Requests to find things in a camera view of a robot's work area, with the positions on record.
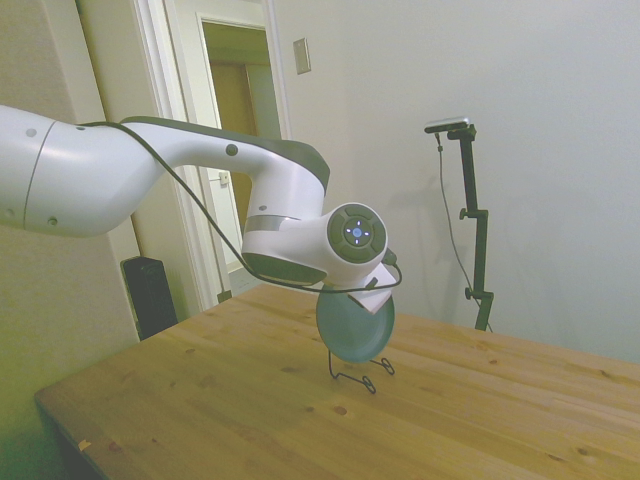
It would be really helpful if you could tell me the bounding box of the white door with knob hole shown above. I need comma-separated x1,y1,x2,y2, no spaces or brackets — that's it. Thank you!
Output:
74,0,151,261

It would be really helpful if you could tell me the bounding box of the black camera stand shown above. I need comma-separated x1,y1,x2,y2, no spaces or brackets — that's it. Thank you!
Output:
446,124,496,332

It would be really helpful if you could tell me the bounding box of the green round plate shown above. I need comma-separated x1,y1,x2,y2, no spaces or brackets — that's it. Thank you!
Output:
315,288,396,364

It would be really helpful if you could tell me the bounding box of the black wire plate stand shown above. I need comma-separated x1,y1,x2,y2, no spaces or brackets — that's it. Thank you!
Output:
326,349,396,395

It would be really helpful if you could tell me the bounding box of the wooden hallway door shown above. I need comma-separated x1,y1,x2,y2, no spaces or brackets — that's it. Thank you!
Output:
209,59,266,221

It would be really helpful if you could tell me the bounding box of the black tower appliance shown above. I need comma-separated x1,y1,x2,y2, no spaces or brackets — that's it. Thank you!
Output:
121,256,179,342

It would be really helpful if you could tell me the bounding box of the white door frame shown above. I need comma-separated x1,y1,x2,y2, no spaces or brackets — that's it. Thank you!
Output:
132,0,314,314

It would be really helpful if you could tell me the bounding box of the silver exterior camera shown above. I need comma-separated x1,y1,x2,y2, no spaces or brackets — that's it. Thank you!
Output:
423,115,472,135

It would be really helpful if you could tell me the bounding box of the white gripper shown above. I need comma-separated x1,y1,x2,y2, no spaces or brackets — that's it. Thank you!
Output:
348,279,396,316

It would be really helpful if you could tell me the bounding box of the beige wall switch plate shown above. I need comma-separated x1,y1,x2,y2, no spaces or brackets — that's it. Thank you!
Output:
292,37,312,76

